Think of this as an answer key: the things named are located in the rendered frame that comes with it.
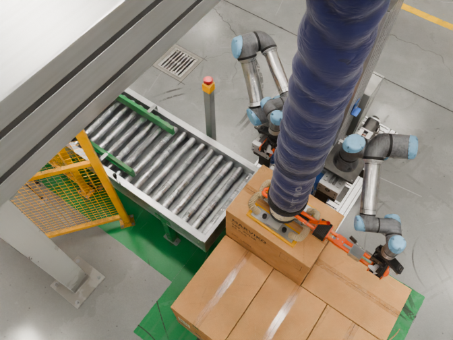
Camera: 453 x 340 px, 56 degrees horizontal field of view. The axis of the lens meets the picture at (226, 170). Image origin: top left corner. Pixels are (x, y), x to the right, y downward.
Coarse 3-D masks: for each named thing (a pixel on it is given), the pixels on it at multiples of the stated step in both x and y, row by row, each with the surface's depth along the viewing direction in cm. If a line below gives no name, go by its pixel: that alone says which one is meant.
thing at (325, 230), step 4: (320, 220) 238; (324, 220) 238; (316, 228) 237; (320, 228) 237; (324, 228) 237; (328, 228) 237; (332, 228) 236; (312, 232) 239; (316, 232) 235; (320, 232) 236; (324, 232) 236; (328, 232) 234; (316, 236) 237; (320, 236) 234; (324, 236) 234; (324, 240) 237
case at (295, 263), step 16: (256, 176) 269; (240, 192) 264; (256, 192) 264; (240, 208) 258; (320, 208) 258; (240, 224) 260; (256, 224) 253; (288, 224) 253; (336, 224) 253; (240, 240) 284; (256, 240) 263; (272, 240) 248; (304, 240) 248; (320, 240) 248; (272, 256) 266; (288, 256) 249; (304, 256) 244; (288, 272) 269; (304, 272) 251
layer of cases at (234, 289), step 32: (224, 256) 285; (256, 256) 285; (320, 256) 285; (192, 288) 275; (224, 288) 275; (256, 288) 275; (288, 288) 275; (320, 288) 275; (352, 288) 275; (384, 288) 275; (192, 320) 265; (224, 320) 265; (256, 320) 265; (288, 320) 265; (320, 320) 265; (352, 320) 265; (384, 320) 265
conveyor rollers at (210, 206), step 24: (96, 120) 339; (144, 120) 340; (120, 144) 329; (144, 144) 327; (192, 144) 329; (168, 168) 318; (240, 168) 317; (144, 192) 307; (192, 192) 308; (216, 216) 299
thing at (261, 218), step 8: (264, 208) 256; (248, 216) 255; (256, 216) 253; (264, 216) 251; (264, 224) 251; (272, 232) 249; (280, 232) 248; (288, 232) 248; (296, 232) 249; (288, 240) 246
